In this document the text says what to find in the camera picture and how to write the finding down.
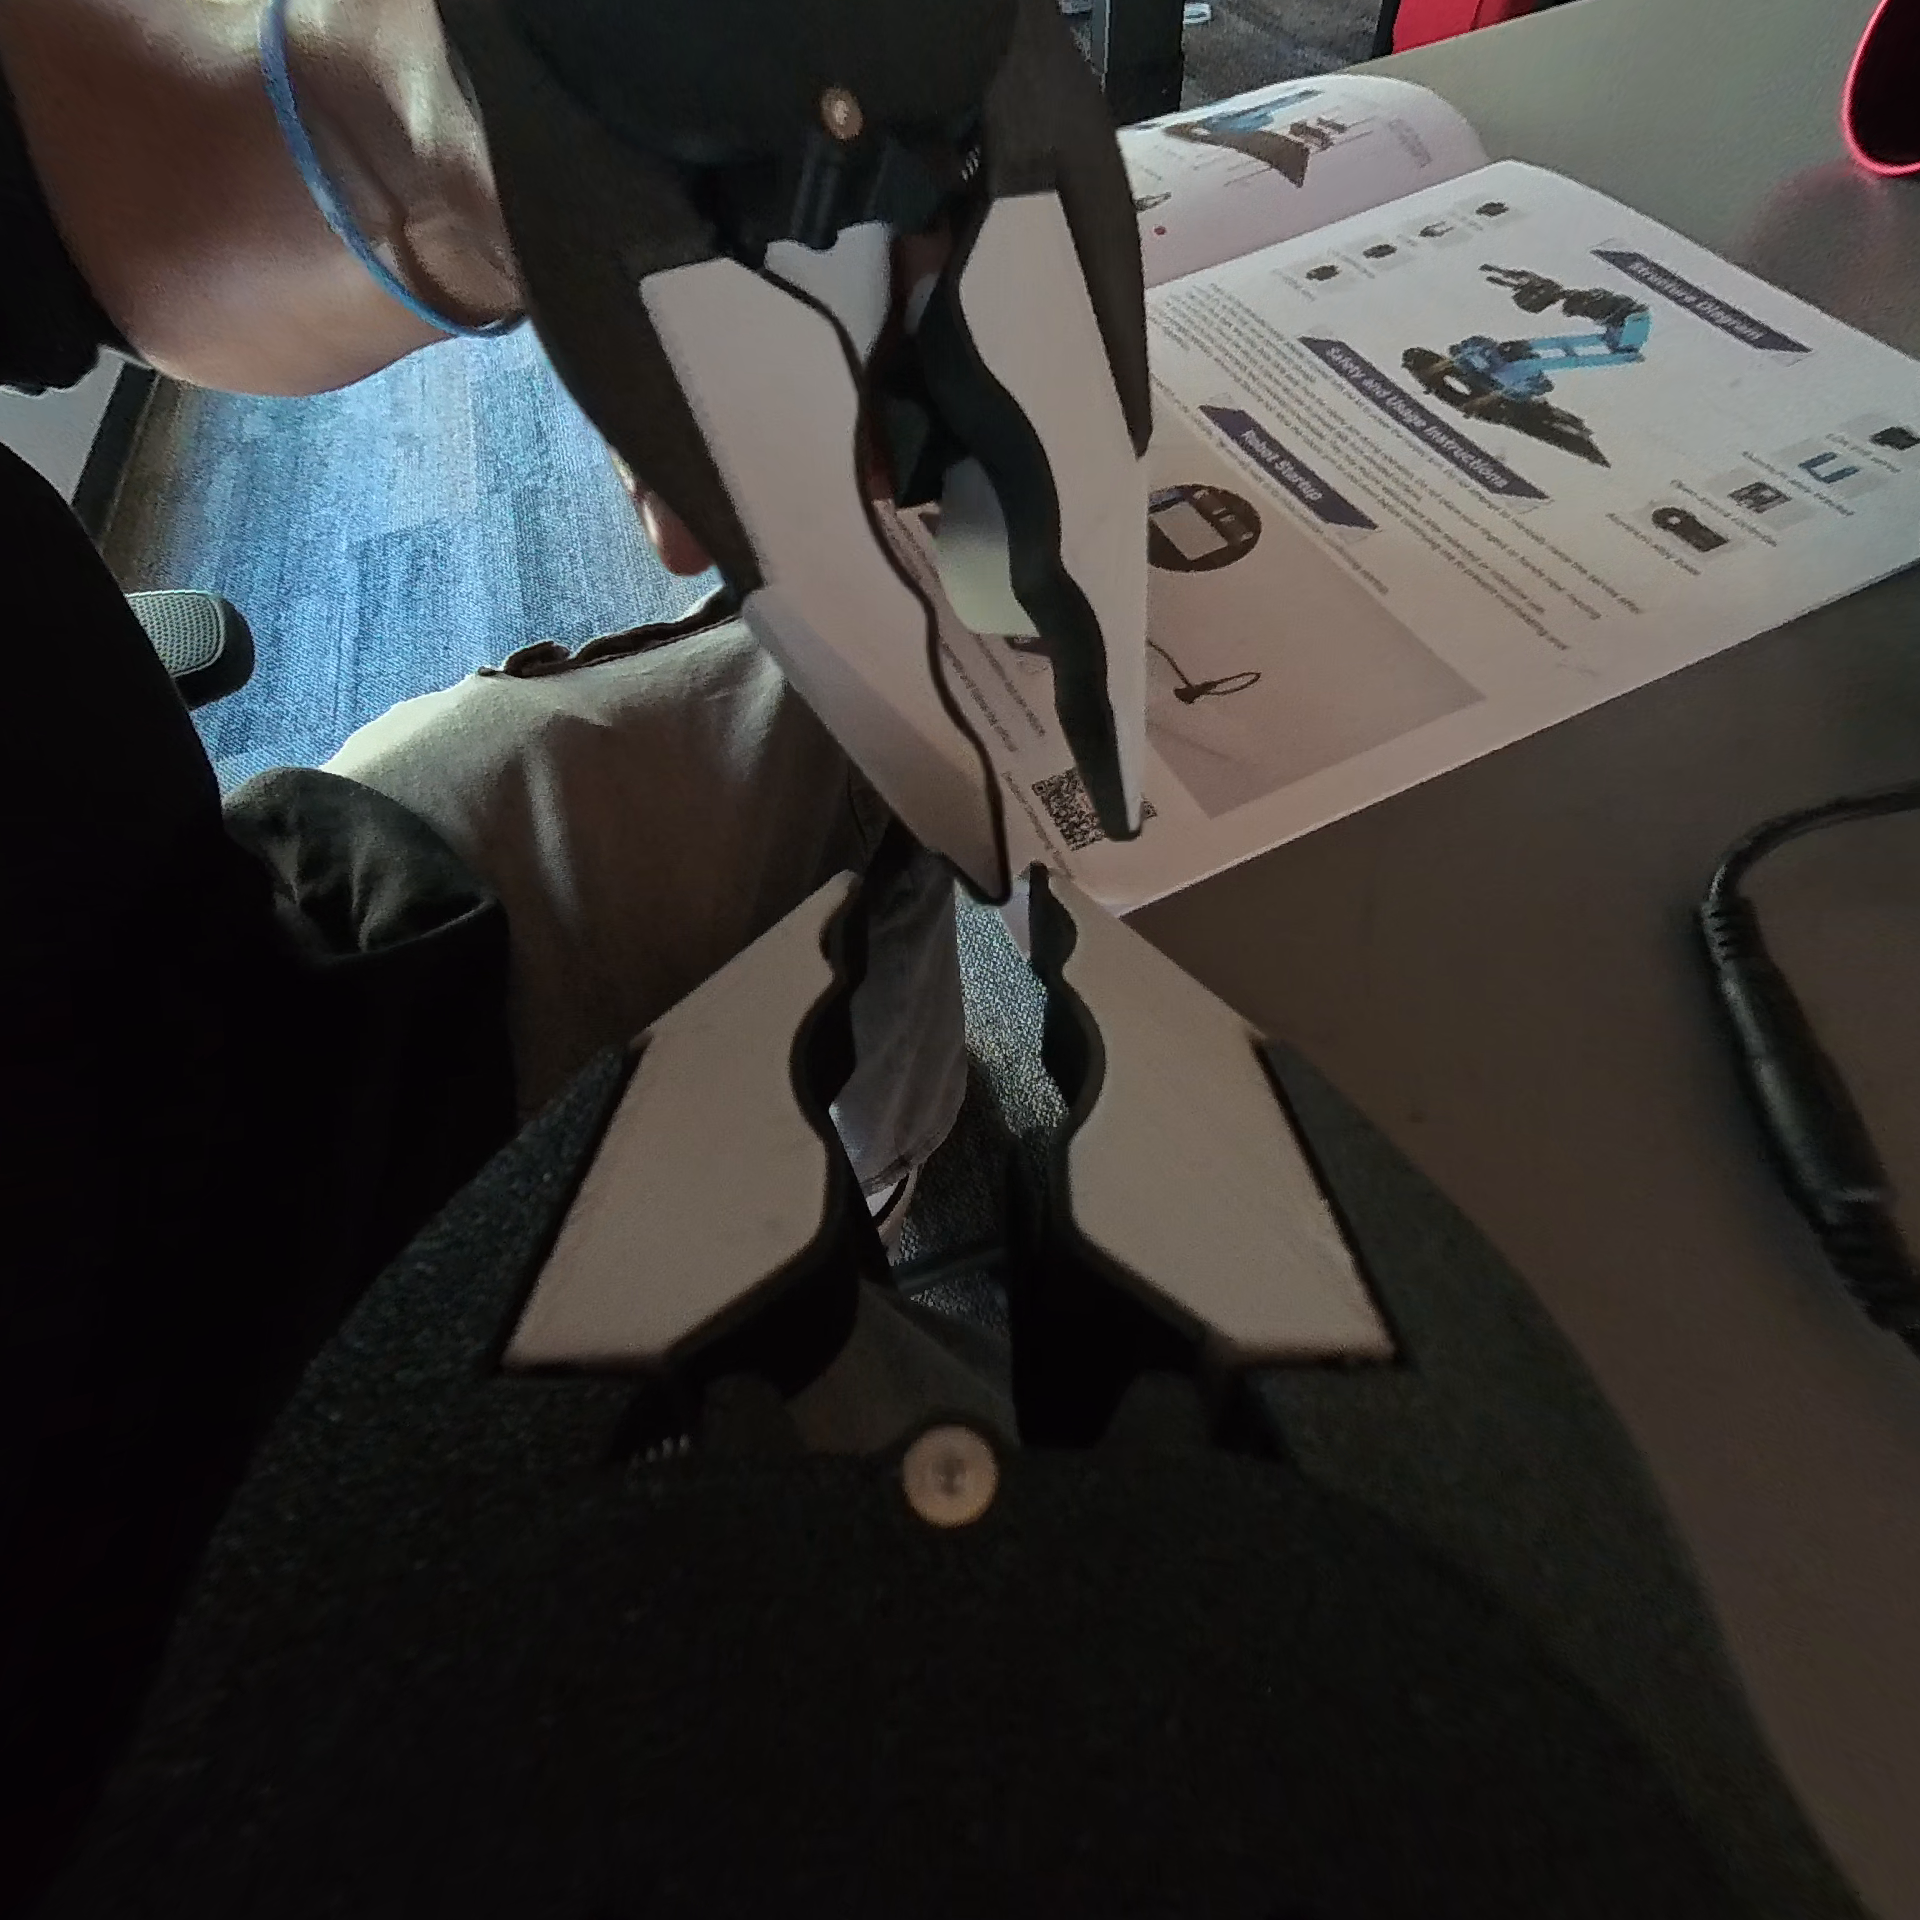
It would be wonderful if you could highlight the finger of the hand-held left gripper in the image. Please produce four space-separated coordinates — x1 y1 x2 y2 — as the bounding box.
908 192 1157 845
642 248 1011 906

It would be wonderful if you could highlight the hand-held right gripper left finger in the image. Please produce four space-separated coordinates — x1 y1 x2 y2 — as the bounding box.
502 872 875 1377

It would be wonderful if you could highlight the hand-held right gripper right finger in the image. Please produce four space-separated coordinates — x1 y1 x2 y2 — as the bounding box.
1024 861 1396 1368

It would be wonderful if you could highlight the printed instruction manual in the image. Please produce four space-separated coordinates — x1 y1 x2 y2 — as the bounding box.
872 72 1920 921

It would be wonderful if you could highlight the person's left forearm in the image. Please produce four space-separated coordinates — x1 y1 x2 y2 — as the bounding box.
0 0 452 402

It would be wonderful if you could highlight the person's left hand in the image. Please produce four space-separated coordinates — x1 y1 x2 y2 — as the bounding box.
286 0 530 325

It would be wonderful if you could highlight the blue wristband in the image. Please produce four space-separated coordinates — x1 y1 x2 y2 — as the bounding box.
259 0 528 338

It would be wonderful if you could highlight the person's black top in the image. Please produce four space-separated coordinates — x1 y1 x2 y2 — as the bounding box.
0 435 518 1920

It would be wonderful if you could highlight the grey shoe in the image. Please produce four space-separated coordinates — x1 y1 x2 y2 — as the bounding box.
124 588 256 712

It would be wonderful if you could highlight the red metal tube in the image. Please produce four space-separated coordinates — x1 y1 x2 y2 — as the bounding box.
1845 0 1920 182

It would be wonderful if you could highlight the black cable with ferrite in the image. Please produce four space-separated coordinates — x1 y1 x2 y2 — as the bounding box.
1698 790 1920 1337

